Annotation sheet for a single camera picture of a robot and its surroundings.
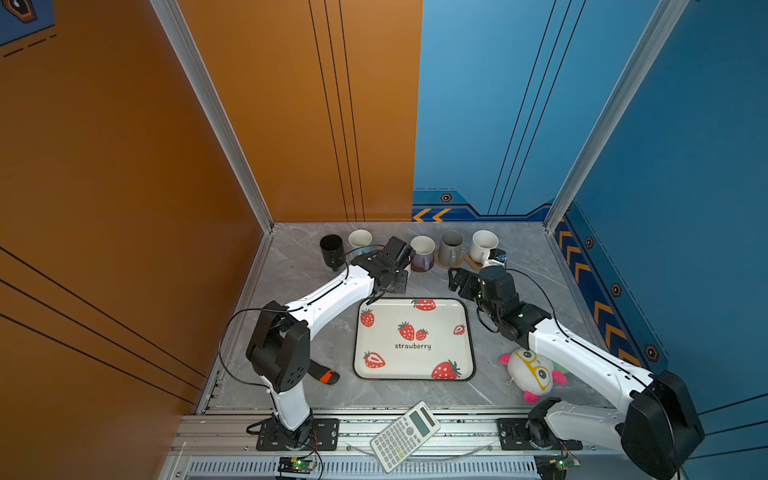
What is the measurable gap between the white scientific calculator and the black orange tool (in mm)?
187

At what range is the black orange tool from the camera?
0.82 m

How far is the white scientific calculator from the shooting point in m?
0.71

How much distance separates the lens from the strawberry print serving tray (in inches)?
33.4

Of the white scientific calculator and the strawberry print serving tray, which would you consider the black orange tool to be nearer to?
the strawberry print serving tray

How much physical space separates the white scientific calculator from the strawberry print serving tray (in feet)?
0.30

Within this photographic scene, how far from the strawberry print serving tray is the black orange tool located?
6cm
